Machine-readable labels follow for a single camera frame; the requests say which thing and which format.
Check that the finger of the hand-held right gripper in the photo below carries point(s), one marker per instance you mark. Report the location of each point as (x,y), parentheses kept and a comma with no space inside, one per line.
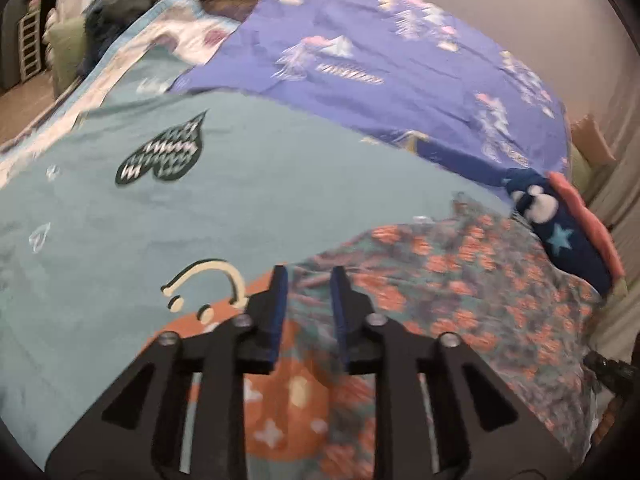
(612,370)

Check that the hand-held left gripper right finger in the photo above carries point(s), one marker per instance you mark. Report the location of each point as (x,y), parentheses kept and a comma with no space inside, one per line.
(341,310)

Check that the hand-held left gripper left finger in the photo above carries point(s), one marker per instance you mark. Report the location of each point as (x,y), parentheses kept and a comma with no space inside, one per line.
(276,310)

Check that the floral print garment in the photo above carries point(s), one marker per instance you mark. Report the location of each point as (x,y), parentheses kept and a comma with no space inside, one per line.
(475,285)

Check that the dark clothes pile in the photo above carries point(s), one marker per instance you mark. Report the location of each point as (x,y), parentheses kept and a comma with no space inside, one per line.
(150,0)

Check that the teal printed blanket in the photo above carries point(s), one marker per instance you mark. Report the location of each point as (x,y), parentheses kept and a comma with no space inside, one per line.
(225,200)

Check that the navy star print garment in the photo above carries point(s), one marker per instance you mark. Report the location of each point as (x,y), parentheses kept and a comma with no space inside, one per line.
(570,245)

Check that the beige curtain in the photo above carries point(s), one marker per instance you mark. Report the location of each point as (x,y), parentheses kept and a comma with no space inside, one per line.
(622,200)

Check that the green pillow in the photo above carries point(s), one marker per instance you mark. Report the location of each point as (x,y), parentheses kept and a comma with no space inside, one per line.
(582,172)
(67,55)

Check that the beige pillow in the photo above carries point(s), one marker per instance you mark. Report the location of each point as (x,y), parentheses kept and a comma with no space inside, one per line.
(592,137)

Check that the blue printed bedsheet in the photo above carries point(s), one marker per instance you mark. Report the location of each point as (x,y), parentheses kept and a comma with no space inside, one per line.
(380,60)

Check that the white shelf unit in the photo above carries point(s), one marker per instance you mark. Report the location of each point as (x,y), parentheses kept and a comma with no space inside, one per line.
(30,45)

